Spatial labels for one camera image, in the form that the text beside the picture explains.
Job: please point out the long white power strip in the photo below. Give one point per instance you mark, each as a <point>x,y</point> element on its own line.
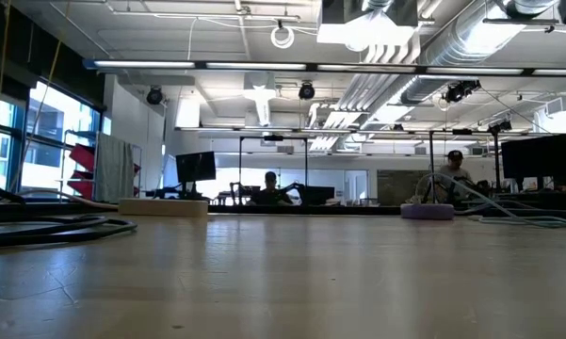
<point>165,207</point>

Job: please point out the person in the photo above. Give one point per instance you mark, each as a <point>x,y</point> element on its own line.
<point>453,169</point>
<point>269,193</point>

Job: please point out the long ceiling light strip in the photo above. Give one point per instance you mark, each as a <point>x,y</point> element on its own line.
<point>254,66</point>
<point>263,128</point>

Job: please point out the small distant black monitor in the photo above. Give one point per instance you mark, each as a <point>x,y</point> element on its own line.
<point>321,194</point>

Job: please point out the black ceiling spotlight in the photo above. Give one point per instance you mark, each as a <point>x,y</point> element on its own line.
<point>154,95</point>
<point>459,90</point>
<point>306,91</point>

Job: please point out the black monitor on stand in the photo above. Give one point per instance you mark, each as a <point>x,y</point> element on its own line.
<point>195,167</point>

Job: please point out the round purple power hub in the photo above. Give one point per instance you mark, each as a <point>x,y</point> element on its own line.
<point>427,212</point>

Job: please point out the grey hanging cloth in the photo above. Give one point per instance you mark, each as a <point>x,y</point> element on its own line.
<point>114,167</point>

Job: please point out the rack with red bins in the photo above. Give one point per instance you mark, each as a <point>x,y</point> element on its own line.
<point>81,160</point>

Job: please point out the large window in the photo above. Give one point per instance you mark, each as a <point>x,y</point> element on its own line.
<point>52,132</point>

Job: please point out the large black monitor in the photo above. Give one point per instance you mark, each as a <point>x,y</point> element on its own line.
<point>541,160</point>

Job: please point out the distant black station frame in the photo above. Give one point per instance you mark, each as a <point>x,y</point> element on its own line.
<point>273,138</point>

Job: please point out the white rectangular air duct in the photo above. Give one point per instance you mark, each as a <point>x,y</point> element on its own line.
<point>365,26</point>

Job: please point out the round silver air duct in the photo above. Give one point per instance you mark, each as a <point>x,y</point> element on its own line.
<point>471,37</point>

